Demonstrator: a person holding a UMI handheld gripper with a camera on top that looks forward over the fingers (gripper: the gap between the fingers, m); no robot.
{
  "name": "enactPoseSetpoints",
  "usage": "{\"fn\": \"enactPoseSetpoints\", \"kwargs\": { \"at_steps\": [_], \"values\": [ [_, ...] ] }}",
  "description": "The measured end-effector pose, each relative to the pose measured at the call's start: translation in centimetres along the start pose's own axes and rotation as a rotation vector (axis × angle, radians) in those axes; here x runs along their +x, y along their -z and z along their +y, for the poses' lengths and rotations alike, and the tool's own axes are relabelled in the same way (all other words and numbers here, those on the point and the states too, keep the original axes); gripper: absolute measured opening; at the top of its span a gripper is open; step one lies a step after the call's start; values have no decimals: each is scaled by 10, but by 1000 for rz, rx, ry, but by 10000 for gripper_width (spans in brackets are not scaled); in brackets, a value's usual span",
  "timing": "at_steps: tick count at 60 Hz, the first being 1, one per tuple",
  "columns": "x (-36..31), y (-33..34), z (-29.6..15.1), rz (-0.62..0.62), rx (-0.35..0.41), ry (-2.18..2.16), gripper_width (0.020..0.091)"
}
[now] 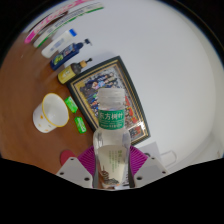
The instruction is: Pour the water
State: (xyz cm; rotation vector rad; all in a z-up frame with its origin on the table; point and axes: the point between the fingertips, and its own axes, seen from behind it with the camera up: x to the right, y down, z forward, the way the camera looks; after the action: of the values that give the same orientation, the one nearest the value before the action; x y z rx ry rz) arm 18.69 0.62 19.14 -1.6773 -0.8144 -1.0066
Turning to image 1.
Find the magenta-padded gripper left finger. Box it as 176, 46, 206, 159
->
55, 145, 98, 188

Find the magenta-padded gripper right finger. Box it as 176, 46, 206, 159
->
127, 144, 169, 189

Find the clear green-labelled drink bottle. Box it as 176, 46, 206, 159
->
92, 87, 132, 189

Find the flat round red coaster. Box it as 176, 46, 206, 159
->
59, 149, 77, 166

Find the white yellow-rimmed cup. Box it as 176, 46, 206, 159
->
32, 92, 70, 134

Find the framed group photo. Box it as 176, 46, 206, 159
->
65, 55, 151, 146

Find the amber pump bottle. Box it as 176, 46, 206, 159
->
57, 57, 93, 85

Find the dark blue pump bottle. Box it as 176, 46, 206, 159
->
49, 38, 93, 71

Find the white blue-capped shampoo bottle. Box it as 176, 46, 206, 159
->
41, 28, 78, 59

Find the long green white box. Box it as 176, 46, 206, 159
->
33, 2, 105, 49

